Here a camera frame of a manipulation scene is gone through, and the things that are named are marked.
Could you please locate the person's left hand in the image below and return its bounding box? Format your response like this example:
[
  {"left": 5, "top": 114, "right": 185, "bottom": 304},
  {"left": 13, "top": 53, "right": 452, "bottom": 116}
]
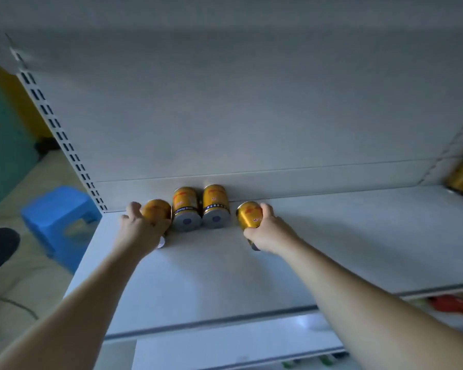
[{"left": 114, "top": 202, "right": 172, "bottom": 262}]

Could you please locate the person's right hand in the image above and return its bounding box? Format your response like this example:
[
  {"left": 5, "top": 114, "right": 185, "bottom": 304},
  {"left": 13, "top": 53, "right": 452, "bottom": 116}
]
[{"left": 243, "top": 203, "right": 302, "bottom": 255}]

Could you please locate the person's right forearm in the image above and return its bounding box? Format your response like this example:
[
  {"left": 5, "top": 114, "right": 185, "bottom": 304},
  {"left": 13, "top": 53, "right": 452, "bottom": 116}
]
[{"left": 276, "top": 239, "right": 463, "bottom": 370}]

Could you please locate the person's left forearm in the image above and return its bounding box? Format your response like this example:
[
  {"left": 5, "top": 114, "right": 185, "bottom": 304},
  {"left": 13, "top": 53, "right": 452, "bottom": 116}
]
[{"left": 0, "top": 244, "right": 141, "bottom": 370}]

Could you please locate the white metal shelf unit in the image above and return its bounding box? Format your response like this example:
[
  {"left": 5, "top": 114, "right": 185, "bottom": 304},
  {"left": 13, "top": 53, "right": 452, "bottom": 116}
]
[{"left": 0, "top": 0, "right": 463, "bottom": 370}]

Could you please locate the blue plastic stool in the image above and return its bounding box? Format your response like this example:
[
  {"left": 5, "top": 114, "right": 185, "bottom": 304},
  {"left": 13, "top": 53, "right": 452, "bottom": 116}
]
[{"left": 21, "top": 186, "right": 103, "bottom": 275}]

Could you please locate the slotted shelf upright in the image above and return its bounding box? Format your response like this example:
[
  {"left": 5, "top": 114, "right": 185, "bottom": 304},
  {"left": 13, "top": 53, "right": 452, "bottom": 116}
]
[{"left": 6, "top": 32, "right": 109, "bottom": 213}]

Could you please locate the red packet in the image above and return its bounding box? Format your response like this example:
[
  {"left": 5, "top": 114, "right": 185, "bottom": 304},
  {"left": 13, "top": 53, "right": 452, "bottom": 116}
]
[{"left": 428, "top": 294, "right": 463, "bottom": 316}]

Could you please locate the grey cable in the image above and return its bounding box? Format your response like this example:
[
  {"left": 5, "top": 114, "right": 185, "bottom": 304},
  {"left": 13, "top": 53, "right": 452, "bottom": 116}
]
[{"left": 0, "top": 279, "right": 39, "bottom": 320}]

